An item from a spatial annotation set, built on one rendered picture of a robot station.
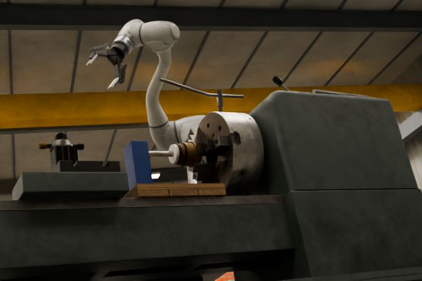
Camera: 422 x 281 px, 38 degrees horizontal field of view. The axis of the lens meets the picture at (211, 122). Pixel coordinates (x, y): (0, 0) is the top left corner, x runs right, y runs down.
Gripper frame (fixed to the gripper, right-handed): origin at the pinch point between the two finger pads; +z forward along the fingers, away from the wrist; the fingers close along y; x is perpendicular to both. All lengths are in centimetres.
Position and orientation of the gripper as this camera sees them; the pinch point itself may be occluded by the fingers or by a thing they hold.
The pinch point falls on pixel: (100, 74)
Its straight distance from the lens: 265.5
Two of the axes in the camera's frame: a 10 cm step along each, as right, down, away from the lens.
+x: -7.2, 3.3, 6.1
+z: -3.1, 6.3, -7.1
